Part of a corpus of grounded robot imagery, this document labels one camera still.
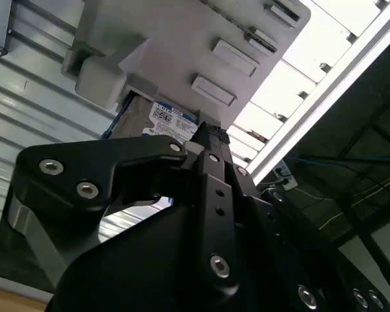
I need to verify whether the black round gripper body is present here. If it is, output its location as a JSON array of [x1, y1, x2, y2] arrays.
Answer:
[[47, 203, 282, 312]]

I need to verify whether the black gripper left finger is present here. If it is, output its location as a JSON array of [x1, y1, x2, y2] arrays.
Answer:
[[6, 122, 241, 289]]

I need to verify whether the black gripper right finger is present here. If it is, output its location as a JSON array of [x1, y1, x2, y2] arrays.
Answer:
[[214, 127, 390, 312]]

